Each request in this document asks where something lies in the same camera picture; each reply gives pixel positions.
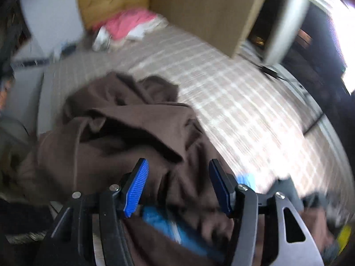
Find pink plaid blanket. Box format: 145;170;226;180
37;26;354;213

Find white window frame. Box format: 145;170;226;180
262;0;309;66

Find black power adapter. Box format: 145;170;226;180
259;66;279;79

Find brown sweatshirt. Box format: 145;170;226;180
16;71;336;266

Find pink folded garment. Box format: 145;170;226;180
103;8;157;40

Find dark grey garment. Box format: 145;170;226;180
267;178;349;263

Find blue satin jacket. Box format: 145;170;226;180
141;187;237;262

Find white folded cloth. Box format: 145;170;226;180
91;15;169;52

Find light wooden cabinet panel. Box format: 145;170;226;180
150;0;265;58

